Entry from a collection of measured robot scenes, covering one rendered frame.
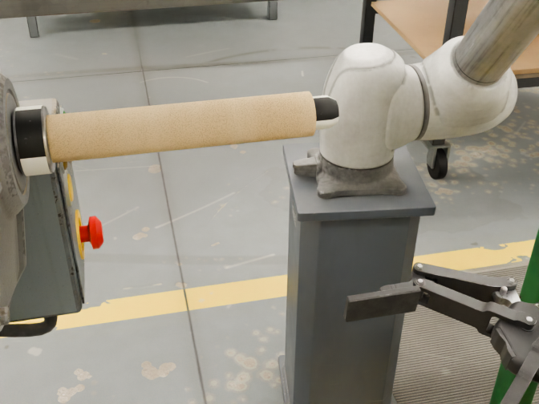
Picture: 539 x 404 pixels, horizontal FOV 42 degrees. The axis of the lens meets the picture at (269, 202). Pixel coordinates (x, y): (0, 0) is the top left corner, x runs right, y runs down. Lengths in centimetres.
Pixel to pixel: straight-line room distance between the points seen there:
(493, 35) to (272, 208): 150
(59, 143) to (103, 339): 168
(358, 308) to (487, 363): 147
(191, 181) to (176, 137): 229
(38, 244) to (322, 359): 100
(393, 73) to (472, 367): 102
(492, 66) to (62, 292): 84
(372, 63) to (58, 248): 75
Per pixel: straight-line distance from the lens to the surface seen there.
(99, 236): 85
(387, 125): 136
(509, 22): 123
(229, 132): 48
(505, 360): 66
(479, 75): 134
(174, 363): 203
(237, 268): 232
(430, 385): 201
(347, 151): 137
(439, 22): 320
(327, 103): 50
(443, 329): 217
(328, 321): 157
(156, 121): 47
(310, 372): 168
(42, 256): 78
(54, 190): 74
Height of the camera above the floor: 148
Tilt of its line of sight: 34 degrees down
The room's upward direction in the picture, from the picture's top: 1 degrees clockwise
